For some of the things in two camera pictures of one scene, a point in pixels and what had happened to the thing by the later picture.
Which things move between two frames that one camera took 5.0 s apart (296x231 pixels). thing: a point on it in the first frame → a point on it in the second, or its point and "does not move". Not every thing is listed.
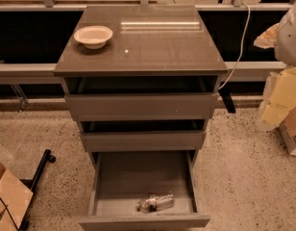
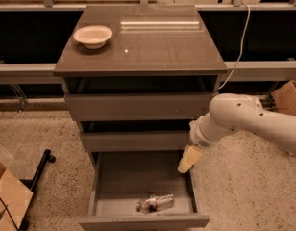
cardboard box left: (13, 195) does not move
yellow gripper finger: (285, 94) → (190, 156)
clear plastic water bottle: (154, 202) does not move
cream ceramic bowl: (93, 37) does not move
